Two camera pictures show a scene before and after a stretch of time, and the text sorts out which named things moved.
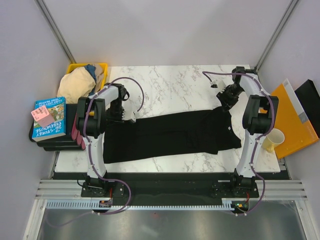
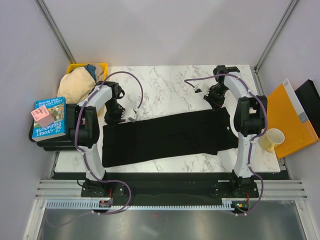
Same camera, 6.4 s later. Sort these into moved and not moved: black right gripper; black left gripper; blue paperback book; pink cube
Moved: black right gripper
Not moved: black left gripper; pink cube; blue paperback book
